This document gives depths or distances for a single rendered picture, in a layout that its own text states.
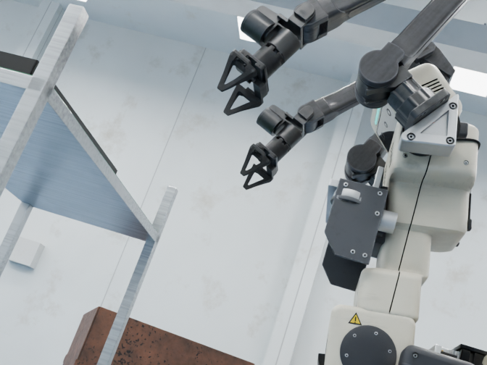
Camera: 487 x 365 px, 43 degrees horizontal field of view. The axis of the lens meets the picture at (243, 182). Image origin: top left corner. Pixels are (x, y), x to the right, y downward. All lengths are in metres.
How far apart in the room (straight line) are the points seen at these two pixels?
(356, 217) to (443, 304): 7.14
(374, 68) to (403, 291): 0.43
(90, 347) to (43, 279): 5.55
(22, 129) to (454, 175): 0.82
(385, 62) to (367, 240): 0.35
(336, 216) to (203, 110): 7.98
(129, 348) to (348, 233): 2.25
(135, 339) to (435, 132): 2.41
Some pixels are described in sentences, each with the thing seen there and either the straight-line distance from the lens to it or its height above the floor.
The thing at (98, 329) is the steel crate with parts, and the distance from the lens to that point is 3.34.
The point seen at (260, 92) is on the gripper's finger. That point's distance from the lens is 1.31.
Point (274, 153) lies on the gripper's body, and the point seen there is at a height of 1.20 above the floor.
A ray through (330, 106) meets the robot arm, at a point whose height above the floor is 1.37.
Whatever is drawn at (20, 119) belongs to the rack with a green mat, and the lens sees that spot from 1.08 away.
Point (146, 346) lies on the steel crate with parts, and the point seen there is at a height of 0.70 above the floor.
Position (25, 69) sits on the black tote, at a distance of 1.36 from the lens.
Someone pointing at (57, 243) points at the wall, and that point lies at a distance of 8.92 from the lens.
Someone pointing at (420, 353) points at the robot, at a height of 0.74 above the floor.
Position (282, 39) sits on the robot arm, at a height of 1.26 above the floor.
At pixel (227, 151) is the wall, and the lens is 8.85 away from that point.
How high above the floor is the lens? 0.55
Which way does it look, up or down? 19 degrees up
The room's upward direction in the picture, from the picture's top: 19 degrees clockwise
